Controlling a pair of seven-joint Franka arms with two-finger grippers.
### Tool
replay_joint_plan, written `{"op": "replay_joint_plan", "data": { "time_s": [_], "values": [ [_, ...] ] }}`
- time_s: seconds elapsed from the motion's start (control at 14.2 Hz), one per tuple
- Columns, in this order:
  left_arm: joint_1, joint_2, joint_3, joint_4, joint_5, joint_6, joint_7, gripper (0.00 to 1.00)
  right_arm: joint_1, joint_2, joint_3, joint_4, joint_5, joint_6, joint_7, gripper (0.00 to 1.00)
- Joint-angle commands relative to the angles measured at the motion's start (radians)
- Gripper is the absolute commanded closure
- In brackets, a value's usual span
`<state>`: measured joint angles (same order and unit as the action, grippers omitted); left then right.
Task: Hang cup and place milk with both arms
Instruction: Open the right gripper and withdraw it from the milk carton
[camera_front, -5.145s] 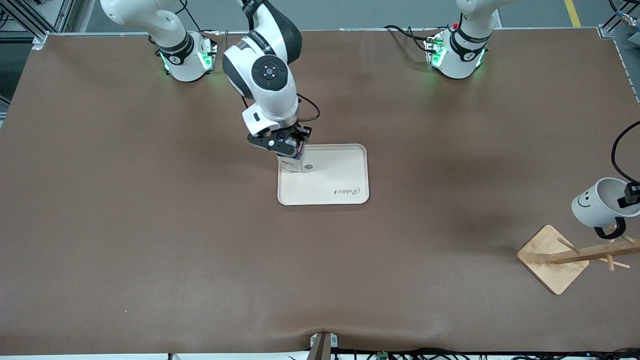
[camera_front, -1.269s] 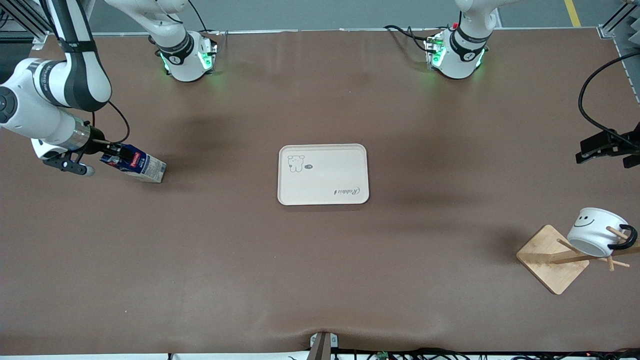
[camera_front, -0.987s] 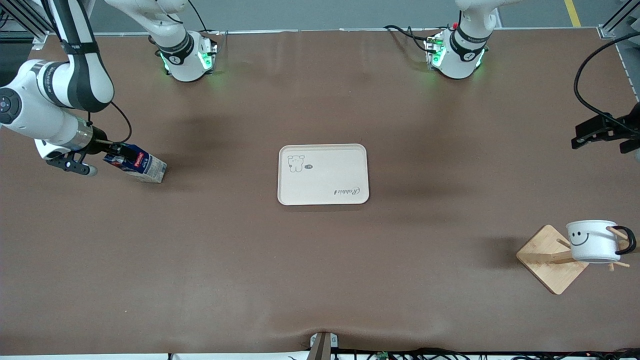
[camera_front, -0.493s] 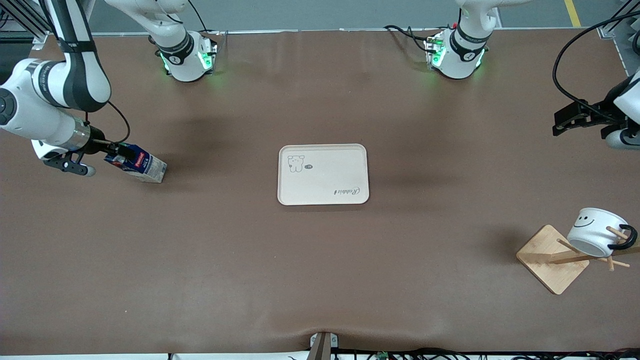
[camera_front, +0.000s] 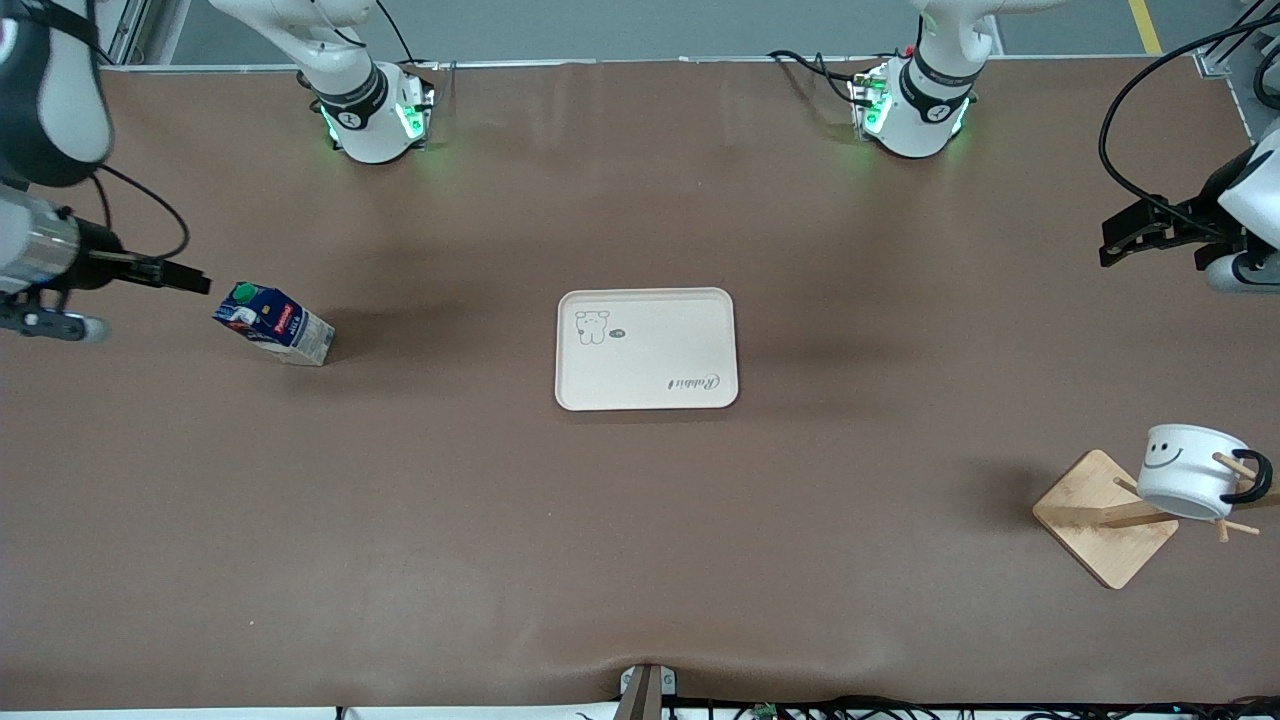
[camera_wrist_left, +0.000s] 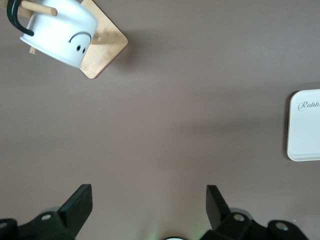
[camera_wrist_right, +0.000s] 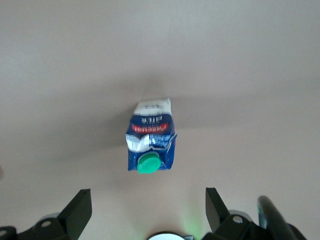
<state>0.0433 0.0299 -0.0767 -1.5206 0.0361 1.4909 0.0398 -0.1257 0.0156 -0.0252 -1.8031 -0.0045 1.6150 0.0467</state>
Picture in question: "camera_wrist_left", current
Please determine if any white tray with Rabbit print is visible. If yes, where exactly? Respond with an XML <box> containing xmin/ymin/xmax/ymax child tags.
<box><xmin>285</xmin><ymin>89</ymin><xmax>320</xmax><ymax>162</ymax></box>

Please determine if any wooden cup stand with pegs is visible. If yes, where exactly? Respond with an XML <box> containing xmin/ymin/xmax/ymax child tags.
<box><xmin>0</xmin><ymin>0</ymin><xmax>129</xmax><ymax>80</ymax></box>

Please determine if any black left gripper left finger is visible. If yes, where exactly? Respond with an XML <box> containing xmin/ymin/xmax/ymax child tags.
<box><xmin>0</xmin><ymin>184</ymin><xmax>94</xmax><ymax>240</ymax></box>

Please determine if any white mug with black handle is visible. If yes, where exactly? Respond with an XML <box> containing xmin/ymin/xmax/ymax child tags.
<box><xmin>6</xmin><ymin>0</ymin><xmax>99</xmax><ymax>69</ymax></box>

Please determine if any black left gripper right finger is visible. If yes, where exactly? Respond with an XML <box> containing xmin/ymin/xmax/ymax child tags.
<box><xmin>201</xmin><ymin>184</ymin><xmax>308</xmax><ymax>240</ymax></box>

